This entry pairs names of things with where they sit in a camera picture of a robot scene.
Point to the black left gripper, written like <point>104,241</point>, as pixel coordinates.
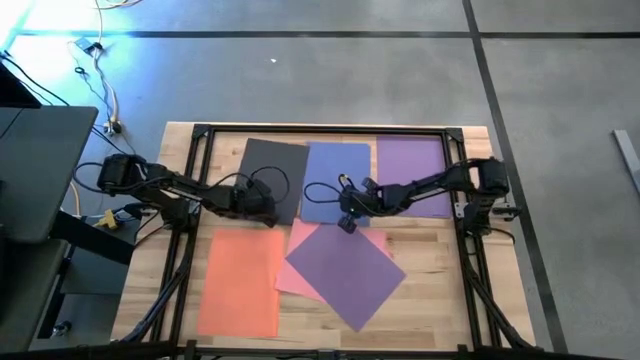
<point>255,200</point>

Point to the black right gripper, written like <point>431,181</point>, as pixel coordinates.
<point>370,200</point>

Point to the purple paper sheet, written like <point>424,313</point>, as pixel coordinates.
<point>345,275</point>
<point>410,160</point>

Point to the orange paper sheet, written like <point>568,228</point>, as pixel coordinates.
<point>240,285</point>
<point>295,270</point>

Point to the blue paper sheet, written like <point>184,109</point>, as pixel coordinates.
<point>330,165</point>

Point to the black paper sheet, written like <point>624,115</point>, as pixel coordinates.
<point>272,155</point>

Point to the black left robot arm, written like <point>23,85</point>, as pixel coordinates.
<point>170,187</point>

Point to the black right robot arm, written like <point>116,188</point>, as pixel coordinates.
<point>450,182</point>

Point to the floor power plug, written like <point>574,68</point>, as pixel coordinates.
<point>114,127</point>

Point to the dark grey base panel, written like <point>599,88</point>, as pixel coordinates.
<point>95,275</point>

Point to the black floor tape strip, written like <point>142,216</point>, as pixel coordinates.
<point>300,34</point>
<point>493,100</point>

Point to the dark grey desk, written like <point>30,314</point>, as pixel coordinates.
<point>45,175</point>

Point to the desk caster wheel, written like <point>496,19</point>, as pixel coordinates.
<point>61,329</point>

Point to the small black adapter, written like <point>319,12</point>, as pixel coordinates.
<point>92,46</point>

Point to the grey metal bar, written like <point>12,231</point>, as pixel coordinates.
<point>627,155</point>

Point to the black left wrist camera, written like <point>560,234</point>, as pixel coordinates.
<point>250,186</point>

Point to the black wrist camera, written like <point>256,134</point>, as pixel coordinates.
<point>369,183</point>
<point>250,186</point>

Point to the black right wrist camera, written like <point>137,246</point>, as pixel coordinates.
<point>369,183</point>

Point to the black aluminium table frame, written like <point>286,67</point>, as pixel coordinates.
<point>325,129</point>

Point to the grey table-level camera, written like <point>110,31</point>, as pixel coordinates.
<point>326,354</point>

